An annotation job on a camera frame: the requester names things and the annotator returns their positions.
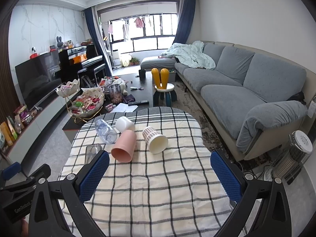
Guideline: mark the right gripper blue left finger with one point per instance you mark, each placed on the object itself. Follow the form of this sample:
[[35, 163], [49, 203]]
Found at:
[[46, 217]]

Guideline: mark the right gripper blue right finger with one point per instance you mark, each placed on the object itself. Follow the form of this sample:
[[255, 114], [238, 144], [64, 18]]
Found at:
[[272, 218]]

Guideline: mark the pink plastic cup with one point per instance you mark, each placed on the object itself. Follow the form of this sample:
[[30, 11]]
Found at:
[[124, 147]]

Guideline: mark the clear square glass cup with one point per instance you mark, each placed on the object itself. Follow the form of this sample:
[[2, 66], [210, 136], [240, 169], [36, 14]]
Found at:
[[91, 151]]

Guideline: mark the clear round plastic cup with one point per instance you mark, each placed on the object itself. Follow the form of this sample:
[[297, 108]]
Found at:
[[105, 132]]

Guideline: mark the white plastic cup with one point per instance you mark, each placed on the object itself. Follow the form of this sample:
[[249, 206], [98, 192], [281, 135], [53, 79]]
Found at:
[[123, 123]]

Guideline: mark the patterned paper cup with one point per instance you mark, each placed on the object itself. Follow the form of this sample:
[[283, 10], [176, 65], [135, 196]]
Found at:
[[156, 142]]

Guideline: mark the person's left hand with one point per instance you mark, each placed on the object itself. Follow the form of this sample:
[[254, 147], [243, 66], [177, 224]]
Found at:
[[24, 228]]

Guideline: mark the white tv cabinet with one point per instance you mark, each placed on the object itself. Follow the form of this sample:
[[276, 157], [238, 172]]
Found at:
[[40, 123]]

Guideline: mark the electric cage heater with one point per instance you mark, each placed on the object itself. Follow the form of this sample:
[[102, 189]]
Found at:
[[292, 158]]

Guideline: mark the orange snack package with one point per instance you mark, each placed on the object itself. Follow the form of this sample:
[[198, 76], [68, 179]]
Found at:
[[7, 134]]

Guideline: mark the two-tier snack tray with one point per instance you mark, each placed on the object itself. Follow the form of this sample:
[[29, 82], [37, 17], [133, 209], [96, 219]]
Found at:
[[82, 103]]

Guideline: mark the checkered white tablecloth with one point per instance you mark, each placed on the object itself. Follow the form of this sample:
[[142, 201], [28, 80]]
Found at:
[[172, 193]]

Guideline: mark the black television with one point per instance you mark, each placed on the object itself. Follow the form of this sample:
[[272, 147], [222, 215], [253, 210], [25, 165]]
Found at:
[[36, 77]]

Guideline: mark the white paper sheet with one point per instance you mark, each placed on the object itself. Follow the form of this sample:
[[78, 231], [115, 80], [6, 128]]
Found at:
[[124, 108]]

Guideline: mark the grey sectional sofa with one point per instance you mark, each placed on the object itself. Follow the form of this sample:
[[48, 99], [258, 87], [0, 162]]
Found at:
[[255, 99]]

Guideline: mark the clear snack jar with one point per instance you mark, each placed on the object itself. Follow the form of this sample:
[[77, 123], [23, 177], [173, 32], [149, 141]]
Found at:
[[115, 93]]

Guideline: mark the black coffee table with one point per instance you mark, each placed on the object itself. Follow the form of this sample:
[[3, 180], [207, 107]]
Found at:
[[140, 89]]

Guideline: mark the black upright piano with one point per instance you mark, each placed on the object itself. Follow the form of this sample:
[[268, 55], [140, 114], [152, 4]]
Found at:
[[74, 59]]

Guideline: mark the piano bench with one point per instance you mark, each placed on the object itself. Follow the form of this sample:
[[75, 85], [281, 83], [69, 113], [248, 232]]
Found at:
[[91, 76]]

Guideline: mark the grey bunny figurine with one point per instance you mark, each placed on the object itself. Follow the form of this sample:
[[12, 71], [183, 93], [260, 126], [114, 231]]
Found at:
[[59, 41]]

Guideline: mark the white air purifier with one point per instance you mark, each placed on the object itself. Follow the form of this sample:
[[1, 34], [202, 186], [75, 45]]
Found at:
[[116, 59]]

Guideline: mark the black mug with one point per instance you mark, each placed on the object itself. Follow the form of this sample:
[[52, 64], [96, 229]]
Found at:
[[142, 74]]

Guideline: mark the potted green plant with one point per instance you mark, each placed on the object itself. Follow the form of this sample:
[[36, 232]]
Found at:
[[134, 61]]

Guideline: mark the light green blanket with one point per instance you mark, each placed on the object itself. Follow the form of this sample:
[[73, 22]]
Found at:
[[190, 55]]

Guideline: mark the left blue curtain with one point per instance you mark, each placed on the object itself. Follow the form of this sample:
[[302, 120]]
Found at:
[[95, 31]]

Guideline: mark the blue curtain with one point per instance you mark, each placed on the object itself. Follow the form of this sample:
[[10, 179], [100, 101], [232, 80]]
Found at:
[[185, 13], [95, 31]]

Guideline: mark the right blue curtain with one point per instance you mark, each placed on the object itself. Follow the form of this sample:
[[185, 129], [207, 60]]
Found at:
[[185, 13]]

